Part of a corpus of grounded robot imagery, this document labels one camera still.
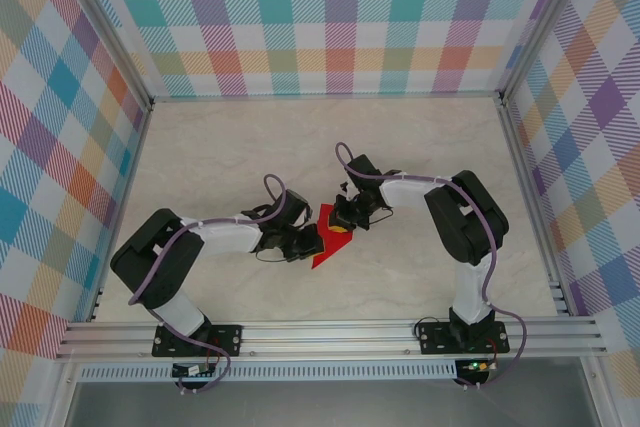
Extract red paper sheet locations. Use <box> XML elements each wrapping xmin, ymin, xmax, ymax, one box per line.
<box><xmin>309</xmin><ymin>202</ymin><xmax>357</xmax><ymax>272</ymax></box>

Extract small black circuit board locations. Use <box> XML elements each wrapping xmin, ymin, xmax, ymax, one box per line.
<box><xmin>172</xmin><ymin>364</ymin><xmax>216</xmax><ymax>378</ymax></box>

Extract thin black left gripper cable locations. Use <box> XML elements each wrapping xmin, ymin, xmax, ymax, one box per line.
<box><xmin>254</xmin><ymin>246</ymin><xmax>294</xmax><ymax>264</ymax></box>

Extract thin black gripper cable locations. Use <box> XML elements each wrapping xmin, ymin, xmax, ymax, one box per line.
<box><xmin>254</xmin><ymin>246</ymin><xmax>294</xmax><ymax>264</ymax></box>
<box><xmin>367</xmin><ymin>206</ymin><xmax>395</xmax><ymax>229</ymax></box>

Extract thin black right gripper cable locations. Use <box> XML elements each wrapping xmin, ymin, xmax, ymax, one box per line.
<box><xmin>367</xmin><ymin>206</ymin><xmax>395</xmax><ymax>229</ymax></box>

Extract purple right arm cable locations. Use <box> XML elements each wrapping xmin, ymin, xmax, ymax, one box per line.
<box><xmin>333</xmin><ymin>141</ymin><xmax>529</xmax><ymax>392</ymax></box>

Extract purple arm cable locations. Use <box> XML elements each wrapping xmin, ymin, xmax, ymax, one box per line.
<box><xmin>333</xmin><ymin>141</ymin><xmax>529</xmax><ymax>392</ymax></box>
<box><xmin>127</xmin><ymin>174</ymin><xmax>290</xmax><ymax>396</ymax></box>

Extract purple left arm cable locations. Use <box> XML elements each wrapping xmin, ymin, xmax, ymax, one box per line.
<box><xmin>127</xmin><ymin>174</ymin><xmax>290</xmax><ymax>396</ymax></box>

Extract aluminium mounting rail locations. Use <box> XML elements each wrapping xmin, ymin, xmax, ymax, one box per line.
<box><xmin>54</xmin><ymin>316</ymin><xmax>609</xmax><ymax>361</ymax></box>

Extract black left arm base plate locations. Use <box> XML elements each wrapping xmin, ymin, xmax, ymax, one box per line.
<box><xmin>151</xmin><ymin>324</ymin><xmax>244</xmax><ymax>358</ymax></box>

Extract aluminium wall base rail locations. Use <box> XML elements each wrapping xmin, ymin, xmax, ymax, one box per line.
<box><xmin>149</xmin><ymin>92</ymin><xmax>504</xmax><ymax>102</ymax></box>

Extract slotted grey cable tray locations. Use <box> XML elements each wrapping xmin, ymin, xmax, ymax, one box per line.
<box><xmin>77</xmin><ymin>364</ymin><xmax>459</xmax><ymax>382</ymax></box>

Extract thin red power wire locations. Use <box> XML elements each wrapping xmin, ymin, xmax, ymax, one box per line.
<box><xmin>202</xmin><ymin>339</ymin><xmax>225</xmax><ymax>373</ymax></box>
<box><xmin>482</xmin><ymin>338</ymin><xmax>502</xmax><ymax>371</ymax></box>

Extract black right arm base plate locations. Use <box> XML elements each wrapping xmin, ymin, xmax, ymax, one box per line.
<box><xmin>417</xmin><ymin>319</ymin><xmax>511</xmax><ymax>356</ymax></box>

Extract aluminium side rail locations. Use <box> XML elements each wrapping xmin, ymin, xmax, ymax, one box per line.
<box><xmin>87</xmin><ymin>104</ymin><xmax>154</xmax><ymax>323</ymax></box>
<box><xmin>497</xmin><ymin>99</ymin><xmax>574</xmax><ymax>318</ymax></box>

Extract aluminium frame post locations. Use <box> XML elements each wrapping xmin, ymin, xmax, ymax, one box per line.
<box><xmin>59</xmin><ymin>0</ymin><xmax>154</xmax><ymax>113</ymax></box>
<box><xmin>497</xmin><ymin>0</ymin><xmax>599</xmax><ymax>108</ymax></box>

